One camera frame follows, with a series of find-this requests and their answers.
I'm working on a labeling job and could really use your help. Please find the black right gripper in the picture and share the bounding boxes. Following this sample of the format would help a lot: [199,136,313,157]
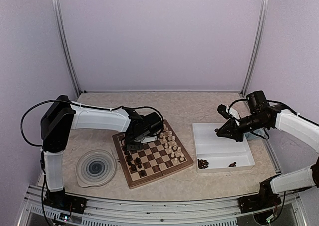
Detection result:
[217,113,267,142]

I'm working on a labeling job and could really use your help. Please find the white plastic tray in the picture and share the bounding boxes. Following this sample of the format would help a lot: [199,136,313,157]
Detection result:
[192,123,255,173]

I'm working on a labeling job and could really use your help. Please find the wooden chess board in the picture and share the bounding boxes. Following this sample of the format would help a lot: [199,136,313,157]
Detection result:
[112,120,194,189]

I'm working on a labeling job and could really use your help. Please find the dark piece back rank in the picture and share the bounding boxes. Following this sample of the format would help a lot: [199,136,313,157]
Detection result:
[131,165,137,172]

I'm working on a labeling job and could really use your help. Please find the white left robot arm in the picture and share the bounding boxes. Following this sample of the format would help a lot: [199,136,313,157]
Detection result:
[40,95,164,209]

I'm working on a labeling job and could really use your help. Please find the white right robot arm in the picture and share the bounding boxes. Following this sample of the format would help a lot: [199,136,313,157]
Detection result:
[215,91,319,208]

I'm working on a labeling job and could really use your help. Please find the white chess pieces row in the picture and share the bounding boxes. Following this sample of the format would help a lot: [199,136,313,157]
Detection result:
[154,124,186,169]

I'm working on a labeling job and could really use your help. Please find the light blue mug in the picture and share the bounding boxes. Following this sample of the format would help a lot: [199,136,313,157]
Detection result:
[244,132,258,141]

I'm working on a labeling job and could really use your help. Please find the collapsible silicone bowl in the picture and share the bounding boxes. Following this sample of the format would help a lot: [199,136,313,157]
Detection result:
[75,149,116,188]

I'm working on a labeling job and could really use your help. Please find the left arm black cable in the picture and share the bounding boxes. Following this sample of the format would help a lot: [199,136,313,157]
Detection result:
[20,99,165,147]

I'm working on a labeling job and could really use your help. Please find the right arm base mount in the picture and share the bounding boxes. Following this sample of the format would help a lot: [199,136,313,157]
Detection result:
[238,181,286,226]

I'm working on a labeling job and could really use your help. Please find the right aluminium frame post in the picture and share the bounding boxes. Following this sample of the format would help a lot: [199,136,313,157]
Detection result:
[241,0,269,96]

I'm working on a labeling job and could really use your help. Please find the aluminium frame post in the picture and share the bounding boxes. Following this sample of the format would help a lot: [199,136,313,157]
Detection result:
[52,0,81,97]
[241,0,269,96]

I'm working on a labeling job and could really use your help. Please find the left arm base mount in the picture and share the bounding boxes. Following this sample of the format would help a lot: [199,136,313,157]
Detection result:
[43,189,87,214]

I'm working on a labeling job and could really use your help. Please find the front aluminium rail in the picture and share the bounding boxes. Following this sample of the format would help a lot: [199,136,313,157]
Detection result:
[14,185,309,226]

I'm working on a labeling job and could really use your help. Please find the left aluminium frame post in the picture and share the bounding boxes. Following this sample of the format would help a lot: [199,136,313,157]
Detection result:
[52,0,81,97]

